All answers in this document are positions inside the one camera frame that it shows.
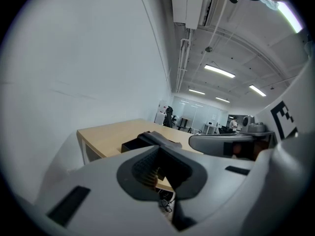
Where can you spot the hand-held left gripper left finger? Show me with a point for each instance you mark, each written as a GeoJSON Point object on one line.
{"type": "Point", "coordinates": [103, 181]}

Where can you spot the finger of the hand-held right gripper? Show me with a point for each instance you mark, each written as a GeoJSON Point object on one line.
{"type": "Point", "coordinates": [209, 142]}
{"type": "Point", "coordinates": [160, 139]}

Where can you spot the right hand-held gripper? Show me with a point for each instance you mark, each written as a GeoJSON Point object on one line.
{"type": "Point", "coordinates": [302, 95]}

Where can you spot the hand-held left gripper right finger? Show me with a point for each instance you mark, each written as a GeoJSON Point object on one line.
{"type": "Point", "coordinates": [216, 181]}

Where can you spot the white background table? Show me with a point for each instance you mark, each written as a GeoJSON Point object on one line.
{"type": "Point", "coordinates": [210, 128]}

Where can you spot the white cabinet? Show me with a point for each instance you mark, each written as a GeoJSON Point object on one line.
{"type": "Point", "coordinates": [160, 114]}

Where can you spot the light wooden desk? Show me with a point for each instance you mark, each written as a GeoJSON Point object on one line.
{"type": "Point", "coordinates": [110, 136]}

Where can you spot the long ceiling light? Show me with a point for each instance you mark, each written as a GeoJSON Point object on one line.
{"type": "Point", "coordinates": [257, 90]}
{"type": "Point", "coordinates": [219, 70]}
{"type": "Point", "coordinates": [291, 16]}
{"type": "Point", "coordinates": [222, 99]}
{"type": "Point", "coordinates": [197, 91]}

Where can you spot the white ceiling pipes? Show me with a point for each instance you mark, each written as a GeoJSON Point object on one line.
{"type": "Point", "coordinates": [183, 63]}

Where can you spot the round ceiling detector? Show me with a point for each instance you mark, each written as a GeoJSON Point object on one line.
{"type": "Point", "coordinates": [208, 49]}

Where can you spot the white ceiling air unit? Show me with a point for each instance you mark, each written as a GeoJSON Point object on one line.
{"type": "Point", "coordinates": [187, 4]}

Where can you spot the grey gripper camera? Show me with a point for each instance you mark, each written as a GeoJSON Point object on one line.
{"type": "Point", "coordinates": [253, 125]}

